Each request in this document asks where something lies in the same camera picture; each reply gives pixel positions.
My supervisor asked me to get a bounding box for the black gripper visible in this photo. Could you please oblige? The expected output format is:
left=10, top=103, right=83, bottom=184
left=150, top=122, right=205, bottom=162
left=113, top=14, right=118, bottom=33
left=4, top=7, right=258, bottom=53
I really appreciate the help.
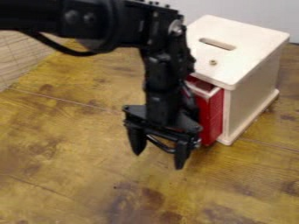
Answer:
left=123, top=88, right=202, bottom=170

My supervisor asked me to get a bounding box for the red wooden drawer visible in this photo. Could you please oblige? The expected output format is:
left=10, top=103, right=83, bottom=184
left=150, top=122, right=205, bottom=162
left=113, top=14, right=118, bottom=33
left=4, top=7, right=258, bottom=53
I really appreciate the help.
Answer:
left=185, top=75, right=225, bottom=146

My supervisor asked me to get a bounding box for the black metal drawer handle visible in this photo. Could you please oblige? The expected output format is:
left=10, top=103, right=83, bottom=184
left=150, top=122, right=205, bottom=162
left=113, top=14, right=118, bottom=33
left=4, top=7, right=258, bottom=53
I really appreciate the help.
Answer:
left=146, top=135, right=175, bottom=154

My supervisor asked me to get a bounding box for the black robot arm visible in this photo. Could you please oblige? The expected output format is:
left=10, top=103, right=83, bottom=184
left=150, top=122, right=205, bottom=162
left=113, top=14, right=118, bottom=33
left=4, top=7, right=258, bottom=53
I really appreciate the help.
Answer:
left=0, top=0, right=202, bottom=170

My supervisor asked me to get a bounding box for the white wooden drawer cabinet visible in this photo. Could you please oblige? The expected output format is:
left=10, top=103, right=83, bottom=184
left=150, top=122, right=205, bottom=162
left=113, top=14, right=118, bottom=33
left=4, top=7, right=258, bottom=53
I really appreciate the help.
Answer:
left=187, top=15, right=290, bottom=145

